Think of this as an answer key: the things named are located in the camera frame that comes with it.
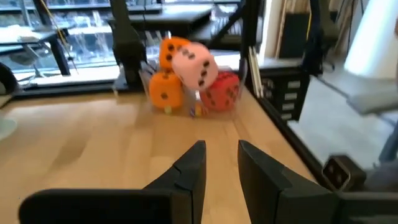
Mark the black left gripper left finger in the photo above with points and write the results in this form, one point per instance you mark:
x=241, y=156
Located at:
x=109, y=208

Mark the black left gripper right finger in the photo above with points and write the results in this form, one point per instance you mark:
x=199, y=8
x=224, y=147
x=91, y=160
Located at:
x=286, y=205

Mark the small orange die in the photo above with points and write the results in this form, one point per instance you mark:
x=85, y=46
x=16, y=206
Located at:
x=201, y=111

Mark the large red foam die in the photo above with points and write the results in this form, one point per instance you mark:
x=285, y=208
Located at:
x=222, y=93

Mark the large orange foam die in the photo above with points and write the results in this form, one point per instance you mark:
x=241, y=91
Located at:
x=169, y=51
x=164, y=90

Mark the large pink foam die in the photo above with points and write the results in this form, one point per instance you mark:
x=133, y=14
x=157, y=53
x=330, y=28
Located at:
x=194, y=67

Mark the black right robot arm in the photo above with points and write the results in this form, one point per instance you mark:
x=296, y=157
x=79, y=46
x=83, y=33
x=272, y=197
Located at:
x=127, y=40

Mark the black drawer cabinet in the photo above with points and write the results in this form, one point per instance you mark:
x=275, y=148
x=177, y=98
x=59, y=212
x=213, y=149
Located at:
x=283, y=93

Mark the blue chair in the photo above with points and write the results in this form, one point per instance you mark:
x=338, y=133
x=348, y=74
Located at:
x=373, y=99

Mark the silver aluminium profile bar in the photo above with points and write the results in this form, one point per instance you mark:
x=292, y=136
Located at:
x=255, y=71

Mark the clear plastic tray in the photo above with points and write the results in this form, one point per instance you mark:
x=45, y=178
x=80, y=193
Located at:
x=242, y=74

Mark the grey office chair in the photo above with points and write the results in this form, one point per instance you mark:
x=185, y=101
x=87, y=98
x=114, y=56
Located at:
x=25, y=59

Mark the white pillar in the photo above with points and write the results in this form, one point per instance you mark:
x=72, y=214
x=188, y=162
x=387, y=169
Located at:
x=370, y=37

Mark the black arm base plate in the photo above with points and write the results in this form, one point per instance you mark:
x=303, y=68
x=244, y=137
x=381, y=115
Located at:
x=124, y=86

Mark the white round camera device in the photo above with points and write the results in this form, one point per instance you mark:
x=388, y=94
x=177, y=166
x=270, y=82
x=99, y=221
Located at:
x=4, y=129

